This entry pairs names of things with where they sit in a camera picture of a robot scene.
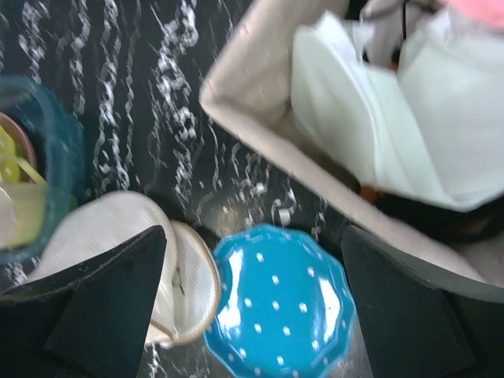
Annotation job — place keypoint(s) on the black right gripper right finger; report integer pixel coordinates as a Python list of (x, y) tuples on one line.
[(418, 319)]

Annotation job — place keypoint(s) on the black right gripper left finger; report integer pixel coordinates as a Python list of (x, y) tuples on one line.
[(89, 320)]

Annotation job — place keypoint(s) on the white mesh laundry bag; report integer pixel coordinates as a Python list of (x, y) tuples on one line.
[(188, 293)]

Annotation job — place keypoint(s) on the blue polka dot plate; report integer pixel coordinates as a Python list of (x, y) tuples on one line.
[(285, 307)]

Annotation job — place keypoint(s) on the teal plastic tub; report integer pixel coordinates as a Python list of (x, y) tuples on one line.
[(58, 140)]

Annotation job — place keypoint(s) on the yellow green bowl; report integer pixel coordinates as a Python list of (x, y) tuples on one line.
[(18, 158)]

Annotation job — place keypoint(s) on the white garment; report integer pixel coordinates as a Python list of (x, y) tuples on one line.
[(408, 99)]

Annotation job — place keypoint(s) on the wicker basket with liner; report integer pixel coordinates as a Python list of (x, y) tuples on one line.
[(247, 92)]

